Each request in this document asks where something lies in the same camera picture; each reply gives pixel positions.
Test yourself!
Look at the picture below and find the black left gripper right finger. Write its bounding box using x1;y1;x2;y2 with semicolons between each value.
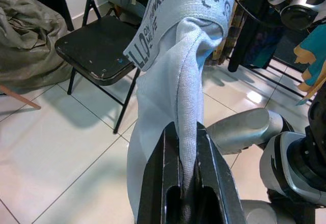
196;122;247;224

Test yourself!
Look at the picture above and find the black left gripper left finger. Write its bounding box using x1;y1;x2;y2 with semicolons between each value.
137;121;183;224

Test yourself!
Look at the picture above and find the light blue printed garment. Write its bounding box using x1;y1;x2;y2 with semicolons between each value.
123;0;235;224

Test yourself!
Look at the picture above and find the black metal clothes rack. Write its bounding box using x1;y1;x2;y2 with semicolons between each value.
244;55;326;100

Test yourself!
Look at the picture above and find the black garment with green print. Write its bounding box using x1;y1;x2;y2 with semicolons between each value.
227;0;297;73

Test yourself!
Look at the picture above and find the black folding chair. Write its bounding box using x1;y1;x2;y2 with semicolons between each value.
55;0;160;134

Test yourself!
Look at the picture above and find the white plastic chair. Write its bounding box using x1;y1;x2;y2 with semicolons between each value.
0;85;42;110

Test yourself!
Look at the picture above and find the olive green bag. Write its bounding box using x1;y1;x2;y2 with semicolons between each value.
0;0;75;89

